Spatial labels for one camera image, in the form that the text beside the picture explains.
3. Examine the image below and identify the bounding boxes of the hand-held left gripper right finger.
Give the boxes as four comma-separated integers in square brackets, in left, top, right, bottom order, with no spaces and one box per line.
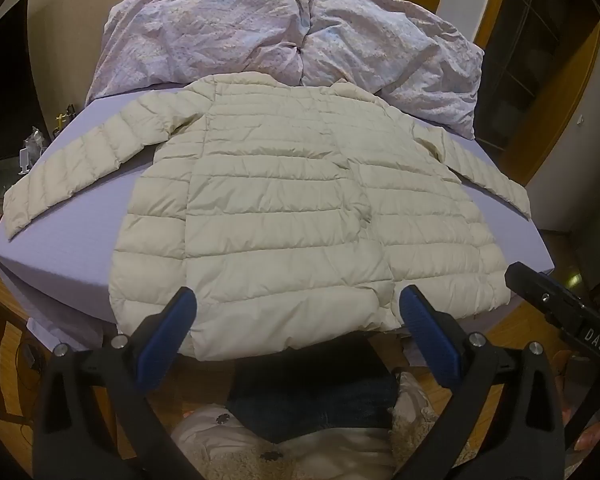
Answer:
[399,284,567,480]

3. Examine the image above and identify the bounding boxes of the person's white fleece top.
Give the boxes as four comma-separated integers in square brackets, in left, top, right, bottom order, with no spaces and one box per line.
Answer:
[170,370,478,480]

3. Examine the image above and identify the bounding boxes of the person's blue jeans legs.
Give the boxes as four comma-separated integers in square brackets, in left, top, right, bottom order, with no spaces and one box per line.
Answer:
[227,332,400,443]

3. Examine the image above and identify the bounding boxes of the dark television screen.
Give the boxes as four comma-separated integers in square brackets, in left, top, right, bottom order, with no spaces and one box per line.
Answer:
[0,0,48,166]

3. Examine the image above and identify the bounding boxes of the cream puffer jacket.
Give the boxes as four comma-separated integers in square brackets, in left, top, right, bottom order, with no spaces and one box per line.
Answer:
[2,72,532,362]

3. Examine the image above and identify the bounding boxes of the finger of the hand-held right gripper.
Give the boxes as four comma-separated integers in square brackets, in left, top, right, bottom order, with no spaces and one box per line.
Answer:
[504,261,588,333]

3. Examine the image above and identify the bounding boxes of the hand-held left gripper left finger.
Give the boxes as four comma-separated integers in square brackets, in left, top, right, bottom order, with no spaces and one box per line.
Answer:
[32,286,216,480]

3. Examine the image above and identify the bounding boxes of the bed with lavender sheet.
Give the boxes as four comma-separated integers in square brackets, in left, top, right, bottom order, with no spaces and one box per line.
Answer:
[0,94,556,376]

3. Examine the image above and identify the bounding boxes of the dark glass door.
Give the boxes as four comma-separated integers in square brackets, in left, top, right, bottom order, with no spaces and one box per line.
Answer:
[472,0,600,161]

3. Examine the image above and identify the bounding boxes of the floral lavender quilt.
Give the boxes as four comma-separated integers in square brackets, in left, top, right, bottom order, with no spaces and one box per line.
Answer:
[85,0,485,141]

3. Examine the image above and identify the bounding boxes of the wooden door frame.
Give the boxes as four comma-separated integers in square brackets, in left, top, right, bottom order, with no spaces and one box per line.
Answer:
[390,0,600,186]

